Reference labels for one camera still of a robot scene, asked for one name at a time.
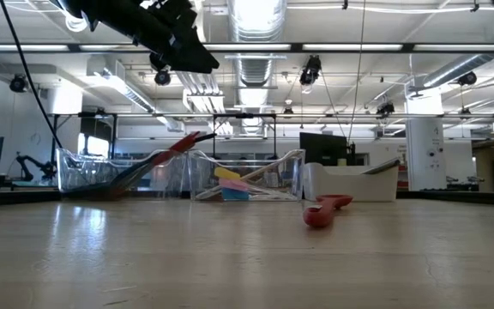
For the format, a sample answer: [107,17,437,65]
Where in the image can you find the silver ceiling duct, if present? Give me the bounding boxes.
[418,25,494,89]
[227,0,289,87]

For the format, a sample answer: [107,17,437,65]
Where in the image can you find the pink mini spatula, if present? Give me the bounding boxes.
[218,177,250,192]

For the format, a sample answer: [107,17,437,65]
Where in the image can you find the yellow mini spatula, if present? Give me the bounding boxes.
[213,167,242,181]

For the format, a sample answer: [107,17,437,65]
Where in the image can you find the white plastic bin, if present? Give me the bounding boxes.
[303,158,401,203]

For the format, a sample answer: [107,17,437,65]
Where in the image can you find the clear acrylic bin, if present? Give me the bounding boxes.
[56,148,191,202]
[188,148,307,203]

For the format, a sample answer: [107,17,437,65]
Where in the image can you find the black background monitor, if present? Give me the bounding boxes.
[298,131,349,167]

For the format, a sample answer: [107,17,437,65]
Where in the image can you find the blue mini spatula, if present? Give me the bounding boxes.
[220,186,250,202]

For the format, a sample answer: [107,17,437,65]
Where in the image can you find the red slotted spoon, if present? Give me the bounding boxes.
[302,193,354,229]

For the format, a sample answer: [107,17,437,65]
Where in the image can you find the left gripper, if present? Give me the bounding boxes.
[113,0,220,75]

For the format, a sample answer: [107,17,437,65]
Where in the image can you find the grey scraper with wooden handle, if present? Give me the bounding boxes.
[194,159,293,202]

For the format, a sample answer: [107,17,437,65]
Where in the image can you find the silver knife with grey handle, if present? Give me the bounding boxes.
[360,157,401,175]

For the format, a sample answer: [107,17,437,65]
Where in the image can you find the grey silicone spoon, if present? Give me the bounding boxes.
[108,159,175,192]

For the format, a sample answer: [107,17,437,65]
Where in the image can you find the black ceiling camera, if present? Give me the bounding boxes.
[298,54,322,87]
[154,70,172,87]
[458,70,479,87]
[377,101,396,118]
[9,74,29,94]

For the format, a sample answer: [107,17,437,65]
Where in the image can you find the black hanging cable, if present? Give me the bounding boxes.
[0,0,64,150]

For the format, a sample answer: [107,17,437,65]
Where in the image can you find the red spoon with steel shaft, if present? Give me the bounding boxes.
[109,130,202,192]

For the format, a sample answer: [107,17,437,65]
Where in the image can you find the white pillar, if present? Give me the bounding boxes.
[404,92,446,192]

